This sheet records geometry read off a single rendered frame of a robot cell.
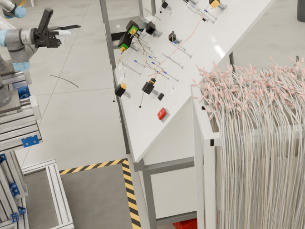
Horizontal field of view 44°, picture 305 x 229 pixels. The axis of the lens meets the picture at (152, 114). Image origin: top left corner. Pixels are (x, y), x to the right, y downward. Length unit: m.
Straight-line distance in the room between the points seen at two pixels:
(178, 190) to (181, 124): 0.42
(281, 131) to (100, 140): 2.73
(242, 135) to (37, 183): 2.18
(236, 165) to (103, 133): 2.75
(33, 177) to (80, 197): 0.40
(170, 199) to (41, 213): 1.02
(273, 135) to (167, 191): 1.10
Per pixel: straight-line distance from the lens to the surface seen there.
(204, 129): 1.14
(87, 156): 3.53
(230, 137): 1.10
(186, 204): 2.24
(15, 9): 2.61
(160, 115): 1.87
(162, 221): 2.29
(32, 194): 2.98
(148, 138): 1.94
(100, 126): 3.91
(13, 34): 1.77
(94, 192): 3.14
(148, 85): 2.05
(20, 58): 1.81
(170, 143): 2.17
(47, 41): 1.72
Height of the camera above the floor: 2.09
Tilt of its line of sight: 32 degrees down
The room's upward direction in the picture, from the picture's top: 7 degrees counter-clockwise
